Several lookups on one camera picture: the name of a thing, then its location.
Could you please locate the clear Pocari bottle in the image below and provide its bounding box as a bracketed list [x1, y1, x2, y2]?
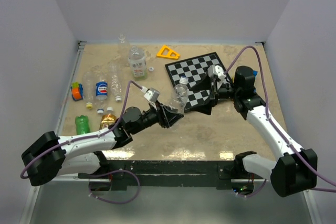
[118, 34, 130, 62]

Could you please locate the black table front rail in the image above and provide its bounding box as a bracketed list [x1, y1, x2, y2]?
[78, 159, 266, 190]

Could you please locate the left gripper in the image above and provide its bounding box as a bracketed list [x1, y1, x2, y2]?
[131, 100, 183, 135]

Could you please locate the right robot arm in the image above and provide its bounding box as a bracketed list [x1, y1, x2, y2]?
[190, 65, 318, 197]

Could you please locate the yellow triangle toy far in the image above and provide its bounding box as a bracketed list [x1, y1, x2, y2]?
[156, 45, 180, 60]

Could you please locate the red label tea bottle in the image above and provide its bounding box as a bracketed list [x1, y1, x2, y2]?
[99, 106, 117, 130]

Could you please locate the colourful toy car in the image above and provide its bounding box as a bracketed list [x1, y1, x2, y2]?
[70, 82, 83, 101]

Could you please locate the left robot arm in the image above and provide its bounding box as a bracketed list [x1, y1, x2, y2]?
[20, 102, 184, 186]

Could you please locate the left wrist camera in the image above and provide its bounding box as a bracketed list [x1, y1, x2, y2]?
[141, 86, 160, 103]

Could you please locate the clear bottle yellow cap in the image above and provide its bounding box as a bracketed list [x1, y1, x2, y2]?
[82, 71, 95, 109]

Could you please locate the purple cable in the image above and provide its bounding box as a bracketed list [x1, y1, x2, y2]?
[88, 168, 141, 205]
[20, 80, 148, 179]
[223, 45, 336, 192]

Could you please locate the clear slim bottle white cap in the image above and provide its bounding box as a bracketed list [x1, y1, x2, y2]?
[169, 76, 188, 114]

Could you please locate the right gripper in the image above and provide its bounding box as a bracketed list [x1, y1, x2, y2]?
[190, 69, 241, 115]

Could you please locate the chessboard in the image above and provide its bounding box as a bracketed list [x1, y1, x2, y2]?
[165, 52, 226, 113]

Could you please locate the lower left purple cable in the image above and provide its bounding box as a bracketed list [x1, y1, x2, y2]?
[88, 168, 141, 205]

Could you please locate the grapefruit tea bottle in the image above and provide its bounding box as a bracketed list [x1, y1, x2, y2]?
[128, 45, 147, 81]

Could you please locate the green plastic bottle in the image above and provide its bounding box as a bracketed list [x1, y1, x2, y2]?
[75, 115, 91, 135]

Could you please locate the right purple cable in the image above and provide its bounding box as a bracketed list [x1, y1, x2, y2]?
[223, 45, 336, 192]

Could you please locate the Pepsi label bottle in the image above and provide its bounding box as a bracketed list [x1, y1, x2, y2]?
[95, 71, 108, 100]

